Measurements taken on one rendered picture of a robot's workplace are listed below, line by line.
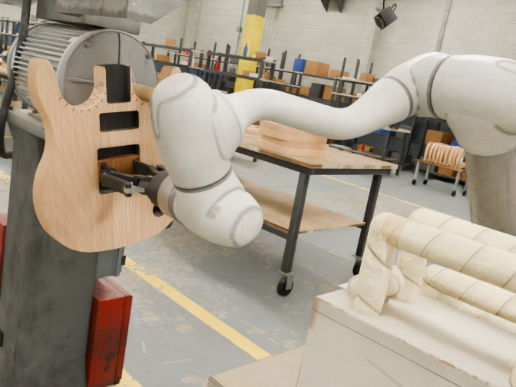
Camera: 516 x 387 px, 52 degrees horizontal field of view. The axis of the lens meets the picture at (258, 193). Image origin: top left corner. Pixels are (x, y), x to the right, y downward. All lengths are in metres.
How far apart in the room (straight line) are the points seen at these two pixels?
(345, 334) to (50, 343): 1.21
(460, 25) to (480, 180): 12.16
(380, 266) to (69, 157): 0.74
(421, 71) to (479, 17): 12.02
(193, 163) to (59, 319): 0.94
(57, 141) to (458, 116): 0.78
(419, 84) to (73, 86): 0.76
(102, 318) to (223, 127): 1.00
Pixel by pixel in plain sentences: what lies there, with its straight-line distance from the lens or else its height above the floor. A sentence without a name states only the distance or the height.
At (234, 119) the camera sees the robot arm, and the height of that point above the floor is 1.26.
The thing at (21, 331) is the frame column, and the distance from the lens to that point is 1.65.
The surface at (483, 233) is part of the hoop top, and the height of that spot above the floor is 1.21.
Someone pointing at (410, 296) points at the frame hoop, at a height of 1.11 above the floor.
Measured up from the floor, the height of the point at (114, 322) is 0.53.
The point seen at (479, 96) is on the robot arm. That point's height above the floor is 1.36.
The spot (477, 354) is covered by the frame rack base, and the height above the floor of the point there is 1.10.
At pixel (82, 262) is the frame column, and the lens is 1.61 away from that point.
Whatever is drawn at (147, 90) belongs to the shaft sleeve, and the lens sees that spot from 1.20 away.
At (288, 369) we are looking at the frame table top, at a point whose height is 0.93.
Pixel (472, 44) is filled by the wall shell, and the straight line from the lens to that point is 13.09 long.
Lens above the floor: 1.32
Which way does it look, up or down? 12 degrees down
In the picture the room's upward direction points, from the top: 10 degrees clockwise
